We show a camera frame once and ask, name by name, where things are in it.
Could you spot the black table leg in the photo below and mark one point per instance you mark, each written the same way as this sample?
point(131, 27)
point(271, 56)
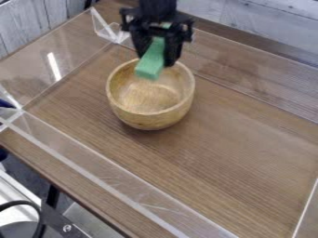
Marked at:
point(52, 196)

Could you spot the clear acrylic tray enclosure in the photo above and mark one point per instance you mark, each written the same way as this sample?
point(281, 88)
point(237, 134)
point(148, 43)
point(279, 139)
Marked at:
point(230, 174)

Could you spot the black metal bracket with bolt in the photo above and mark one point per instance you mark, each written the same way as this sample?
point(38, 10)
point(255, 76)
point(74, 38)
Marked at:
point(58, 226)

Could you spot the brown wooden bowl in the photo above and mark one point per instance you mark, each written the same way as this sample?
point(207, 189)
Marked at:
point(150, 104)

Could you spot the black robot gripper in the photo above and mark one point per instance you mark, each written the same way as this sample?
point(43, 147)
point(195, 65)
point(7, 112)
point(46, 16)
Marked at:
point(156, 18)

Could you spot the green rectangular block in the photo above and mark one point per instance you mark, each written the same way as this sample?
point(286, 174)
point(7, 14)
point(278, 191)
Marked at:
point(151, 63)

